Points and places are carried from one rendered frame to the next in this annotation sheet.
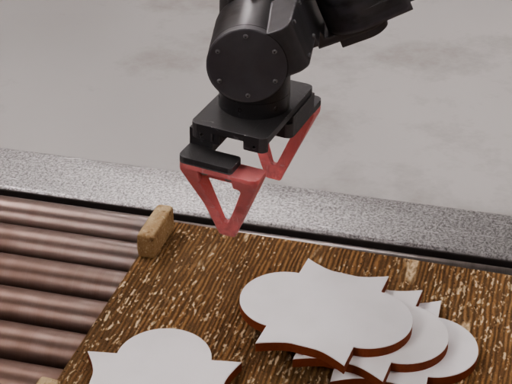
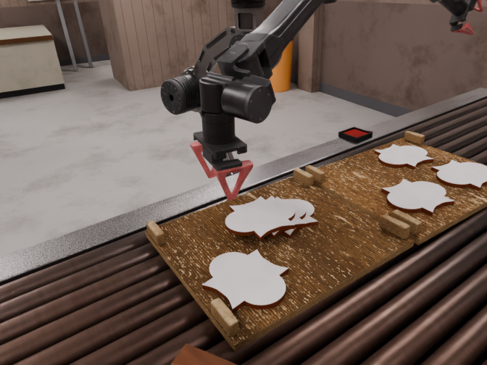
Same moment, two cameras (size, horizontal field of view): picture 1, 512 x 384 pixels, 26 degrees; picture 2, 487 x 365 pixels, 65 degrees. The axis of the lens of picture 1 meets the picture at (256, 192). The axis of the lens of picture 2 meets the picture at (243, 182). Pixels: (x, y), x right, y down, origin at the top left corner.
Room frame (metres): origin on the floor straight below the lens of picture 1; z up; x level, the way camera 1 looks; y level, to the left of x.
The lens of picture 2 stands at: (0.34, 0.45, 1.39)
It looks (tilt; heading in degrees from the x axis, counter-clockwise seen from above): 28 degrees down; 312
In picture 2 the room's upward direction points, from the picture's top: 3 degrees counter-clockwise
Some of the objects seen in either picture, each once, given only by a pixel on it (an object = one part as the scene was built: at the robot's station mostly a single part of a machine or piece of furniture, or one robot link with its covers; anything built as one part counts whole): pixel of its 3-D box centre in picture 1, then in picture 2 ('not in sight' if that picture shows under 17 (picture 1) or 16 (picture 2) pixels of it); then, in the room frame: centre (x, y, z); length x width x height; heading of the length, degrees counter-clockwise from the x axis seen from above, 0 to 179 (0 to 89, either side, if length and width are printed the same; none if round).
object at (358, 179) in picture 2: not in sight; (409, 179); (0.60, -0.46, 0.93); 0.41 x 0.35 x 0.02; 73
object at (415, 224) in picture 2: not in sight; (406, 221); (0.53, -0.23, 0.95); 0.06 x 0.02 x 0.03; 163
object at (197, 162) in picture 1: (235, 178); (227, 173); (0.77, 0.02, 1.09); 0.07 x 0.07 x 0.09; 66
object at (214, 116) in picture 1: (254, 82); (218, 129); (0.80, 0.00, 1.16); 0.10 x 0.07 x 0.07; 156
